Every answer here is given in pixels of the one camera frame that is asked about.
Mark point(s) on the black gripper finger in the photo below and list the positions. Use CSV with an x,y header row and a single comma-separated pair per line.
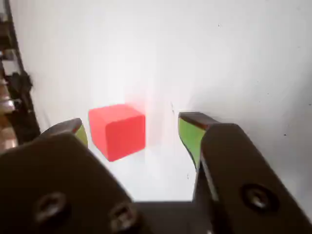
x,y
243,175
48,175

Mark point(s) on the red cube block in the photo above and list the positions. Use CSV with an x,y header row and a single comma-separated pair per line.
x,y
122,136

